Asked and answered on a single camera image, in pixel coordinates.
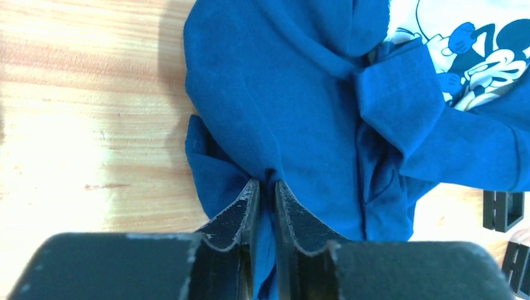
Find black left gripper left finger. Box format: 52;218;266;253
179;179;260;299

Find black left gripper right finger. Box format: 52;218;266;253
274;181;348;299

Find blue cartoon print shirt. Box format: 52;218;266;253
183;1;529;299

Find black square frame near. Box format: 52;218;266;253
482;191;525;233

